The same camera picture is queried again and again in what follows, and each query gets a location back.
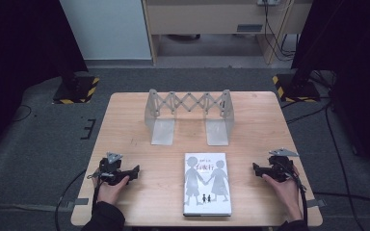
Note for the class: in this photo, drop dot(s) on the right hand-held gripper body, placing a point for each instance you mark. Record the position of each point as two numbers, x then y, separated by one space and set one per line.
281 168

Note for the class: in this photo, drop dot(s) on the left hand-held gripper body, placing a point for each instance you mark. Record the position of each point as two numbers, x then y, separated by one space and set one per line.
110 168

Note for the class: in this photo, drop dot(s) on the white hardcover book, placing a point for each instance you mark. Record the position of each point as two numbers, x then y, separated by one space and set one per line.
207 184

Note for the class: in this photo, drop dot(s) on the expandable metal book rack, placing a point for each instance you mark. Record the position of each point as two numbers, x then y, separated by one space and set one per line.
188 107

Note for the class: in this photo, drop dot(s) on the person's left hand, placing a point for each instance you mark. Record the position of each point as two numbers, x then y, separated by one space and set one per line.
109 192

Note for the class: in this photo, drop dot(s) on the person's right hand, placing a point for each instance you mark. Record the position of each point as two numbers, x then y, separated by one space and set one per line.
285 195

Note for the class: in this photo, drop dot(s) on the grey tape piece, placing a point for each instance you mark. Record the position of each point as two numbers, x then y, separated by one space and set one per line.
315 203
81 201

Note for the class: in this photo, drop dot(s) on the black yellow striped stand base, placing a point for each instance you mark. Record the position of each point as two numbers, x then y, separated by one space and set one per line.
297 88
77 89

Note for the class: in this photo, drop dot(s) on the dark curtain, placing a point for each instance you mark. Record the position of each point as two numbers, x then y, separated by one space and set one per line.
350 48
19 48

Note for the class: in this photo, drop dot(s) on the white board panel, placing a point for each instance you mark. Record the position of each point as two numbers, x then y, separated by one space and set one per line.
106 29

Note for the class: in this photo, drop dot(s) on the light wooden desk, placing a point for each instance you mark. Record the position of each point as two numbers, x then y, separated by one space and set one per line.
205 16

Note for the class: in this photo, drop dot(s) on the white power strip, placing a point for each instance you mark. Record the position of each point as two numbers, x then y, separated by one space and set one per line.
268 2

